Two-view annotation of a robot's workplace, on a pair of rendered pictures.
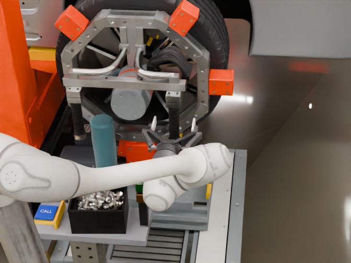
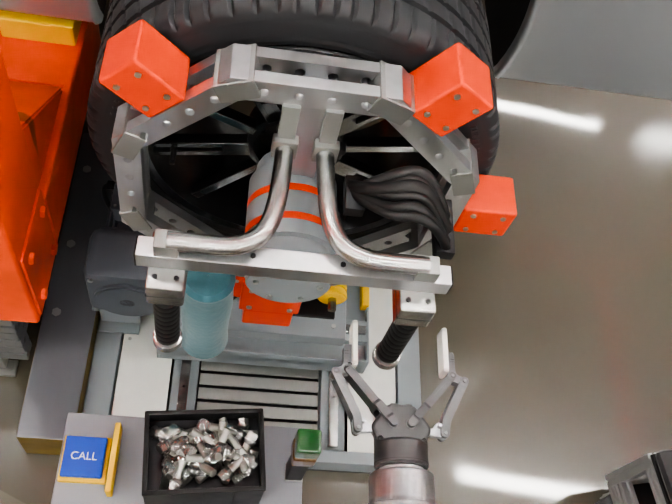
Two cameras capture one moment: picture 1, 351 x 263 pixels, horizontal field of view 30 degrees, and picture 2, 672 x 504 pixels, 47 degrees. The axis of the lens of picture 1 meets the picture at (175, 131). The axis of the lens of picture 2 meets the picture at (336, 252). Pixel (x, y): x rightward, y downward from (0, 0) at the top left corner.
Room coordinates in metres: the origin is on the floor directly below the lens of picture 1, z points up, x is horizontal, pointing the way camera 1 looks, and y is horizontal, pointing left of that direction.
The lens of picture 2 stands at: (1.40, 0.34, 1.88)
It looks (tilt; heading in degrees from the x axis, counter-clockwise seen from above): 59 degrees down; 336
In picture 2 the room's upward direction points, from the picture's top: 19 degrees clockwise
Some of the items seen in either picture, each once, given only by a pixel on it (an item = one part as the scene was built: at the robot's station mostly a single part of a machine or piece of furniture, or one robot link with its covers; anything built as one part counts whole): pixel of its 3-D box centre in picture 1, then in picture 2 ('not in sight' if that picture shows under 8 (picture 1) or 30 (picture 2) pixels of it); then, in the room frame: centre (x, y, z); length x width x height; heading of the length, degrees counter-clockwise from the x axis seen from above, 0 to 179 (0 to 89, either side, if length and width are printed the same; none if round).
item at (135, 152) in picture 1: (143, 150); (271, 272); (2.12, 0.13, 0.48); 0.16 x 0.12 x 0.17; 172
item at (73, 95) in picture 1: (76, 90); (168, 267); (1.91, 0.34, 0.93); 0.09 x 0.05 x 0.05; 172
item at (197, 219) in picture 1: (156, 193); (267, 292); (2.25, 0.10, 0.13); 0.50 x 0.36 x 0.10; 82
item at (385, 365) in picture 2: (174, 123); (396, 337); (1.83, 0.00, 0.83); 0.04 x 0.04 x 0.16
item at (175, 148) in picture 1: (168, 150); (400, 438); (1.68, 0.03, 0.83); 0.09 x 0.08 x 0.07; 172
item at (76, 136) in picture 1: (78, 118); (166, 318); (1.88, 0.34, 0.83); 0.04 x 0.04 x 0.16
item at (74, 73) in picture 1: (98, 52); (230, 179); (1.98, 0.25, 1.03); 0.19 x 0.18 x 0.11; 172
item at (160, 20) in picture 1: (136, 79); (293, 187); (2.08, 0.14, 0.85); 0.54 x 0.07 x 0.54; 82
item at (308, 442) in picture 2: (141, 184); (308, 443); (1.73, 0.12, 0.64); 0.04 x 0.04 x 0.04; 82
